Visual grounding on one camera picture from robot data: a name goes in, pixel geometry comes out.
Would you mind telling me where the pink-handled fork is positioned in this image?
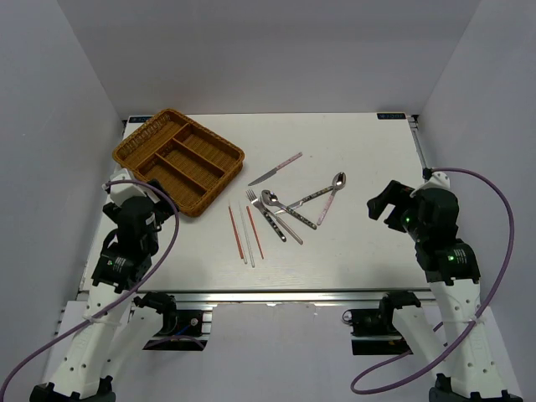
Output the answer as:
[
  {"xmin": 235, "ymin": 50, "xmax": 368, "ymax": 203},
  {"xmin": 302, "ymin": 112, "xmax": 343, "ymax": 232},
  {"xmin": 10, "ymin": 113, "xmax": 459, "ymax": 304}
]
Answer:
[{"xmin": 267, "ymin": 209, "xmax": 303, "ymax": 245}]

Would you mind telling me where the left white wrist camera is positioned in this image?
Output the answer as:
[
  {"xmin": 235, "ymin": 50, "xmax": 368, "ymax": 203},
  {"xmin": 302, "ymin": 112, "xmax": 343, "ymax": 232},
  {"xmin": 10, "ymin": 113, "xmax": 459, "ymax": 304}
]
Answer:
[{"xmin": 102, "ymin": 168, "xmax": 159, "ymax": 207}]

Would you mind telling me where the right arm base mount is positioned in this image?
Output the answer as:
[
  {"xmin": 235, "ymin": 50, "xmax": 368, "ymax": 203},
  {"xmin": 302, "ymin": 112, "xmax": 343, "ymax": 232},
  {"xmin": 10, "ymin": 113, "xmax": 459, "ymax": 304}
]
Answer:
[{"xmin": 342, "ymin": 291, "xmax": 421, "ymax": 356}]

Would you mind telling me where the pink-handled spoon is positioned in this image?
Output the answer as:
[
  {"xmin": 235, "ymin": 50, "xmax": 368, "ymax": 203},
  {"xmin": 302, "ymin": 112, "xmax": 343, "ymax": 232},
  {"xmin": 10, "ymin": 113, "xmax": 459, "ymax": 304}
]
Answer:
[{"xmin": 317, "ymin": 172, "xmax": 347, "ymax": 226}]

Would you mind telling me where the brown wicker cutlery tray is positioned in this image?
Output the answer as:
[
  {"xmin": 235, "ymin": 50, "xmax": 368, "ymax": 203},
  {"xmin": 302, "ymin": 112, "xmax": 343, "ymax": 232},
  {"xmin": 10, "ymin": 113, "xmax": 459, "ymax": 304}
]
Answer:
[{"xmin": 112, "ymin": 109, "xmax": 245, "ymax": 218}]

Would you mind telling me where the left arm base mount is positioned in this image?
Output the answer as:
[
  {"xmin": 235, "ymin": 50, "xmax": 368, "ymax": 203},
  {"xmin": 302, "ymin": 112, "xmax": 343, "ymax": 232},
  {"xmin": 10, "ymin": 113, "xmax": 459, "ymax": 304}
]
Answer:
[{"xmin": 133, "ymin": 292, "xmax": 208, "ymax": 351}]

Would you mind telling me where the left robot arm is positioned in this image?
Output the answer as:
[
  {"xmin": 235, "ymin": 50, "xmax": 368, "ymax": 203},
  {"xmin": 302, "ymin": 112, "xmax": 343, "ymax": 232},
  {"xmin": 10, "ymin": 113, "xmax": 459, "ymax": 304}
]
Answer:
[{"xmin": 29, "ymin": 173, "xmax": 178, "ymax": 401}]

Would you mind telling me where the dark floral-handled knife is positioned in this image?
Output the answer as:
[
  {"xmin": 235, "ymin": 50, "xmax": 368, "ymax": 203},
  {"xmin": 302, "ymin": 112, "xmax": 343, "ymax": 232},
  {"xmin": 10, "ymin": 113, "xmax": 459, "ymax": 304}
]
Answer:
[{"xmin": 287, "ymin": 186, "xmax": 333, "ymax": 209}]

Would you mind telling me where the red chopstick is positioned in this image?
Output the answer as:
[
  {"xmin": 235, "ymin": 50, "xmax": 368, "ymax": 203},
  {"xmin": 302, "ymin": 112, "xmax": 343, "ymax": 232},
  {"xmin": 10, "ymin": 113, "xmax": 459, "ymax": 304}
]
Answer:
[
  {"xmin": 228, "ymin": 204, "xmax": 244, "ymax": 259},
  {"xmin": 246, "ymin": 206, "xmax": 265, "ymax": 260}
]

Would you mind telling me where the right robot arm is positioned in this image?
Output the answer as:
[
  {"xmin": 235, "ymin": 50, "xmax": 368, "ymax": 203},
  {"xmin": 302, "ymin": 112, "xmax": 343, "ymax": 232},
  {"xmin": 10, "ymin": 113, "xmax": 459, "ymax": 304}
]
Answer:
[{"xmin": 367, "ymin": 179, "xmax": 519, "ymax": 401}]

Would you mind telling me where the pink-handled table knife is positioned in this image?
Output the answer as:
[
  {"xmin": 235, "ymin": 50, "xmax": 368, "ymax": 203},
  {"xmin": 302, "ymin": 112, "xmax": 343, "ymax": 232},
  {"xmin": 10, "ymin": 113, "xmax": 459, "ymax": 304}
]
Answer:
[{"xmin": 248, "ymin": 152, "xmax": 303, "ymax": 186}]

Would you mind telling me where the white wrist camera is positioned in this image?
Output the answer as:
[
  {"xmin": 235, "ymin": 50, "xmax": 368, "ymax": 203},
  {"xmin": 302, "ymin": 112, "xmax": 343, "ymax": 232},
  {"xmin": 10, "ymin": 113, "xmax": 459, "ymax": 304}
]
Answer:
[
  {"xmin": 420, "ymin": 168, "xmax": 451, "ymax": 191},
  {"xmin": 102, "ymin": 168, "xmax": 159, "ymax": 207}
]

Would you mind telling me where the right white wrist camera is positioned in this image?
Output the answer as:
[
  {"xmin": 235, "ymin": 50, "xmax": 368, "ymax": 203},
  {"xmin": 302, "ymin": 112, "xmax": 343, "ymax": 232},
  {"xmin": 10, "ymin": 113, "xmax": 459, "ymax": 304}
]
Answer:
[{"xmin": 420, "ymin": 168, "xmax": 451, "ymax": 191}]

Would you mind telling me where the dark floral-handled fork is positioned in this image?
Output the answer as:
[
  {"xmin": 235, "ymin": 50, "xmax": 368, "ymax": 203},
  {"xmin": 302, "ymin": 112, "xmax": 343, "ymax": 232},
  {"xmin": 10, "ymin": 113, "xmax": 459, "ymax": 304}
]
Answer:
[{"xmin": 246, "ymin": 189, "xmax": 286, "ymax": 242}]

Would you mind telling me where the dark floral-handled spoon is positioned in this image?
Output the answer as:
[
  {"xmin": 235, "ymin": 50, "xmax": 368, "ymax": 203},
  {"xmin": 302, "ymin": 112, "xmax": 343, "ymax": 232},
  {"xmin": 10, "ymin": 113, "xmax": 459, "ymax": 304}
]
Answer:
[{"xmin": 261, "ymin": 189, "xmax": 317, "ymax": 230}]

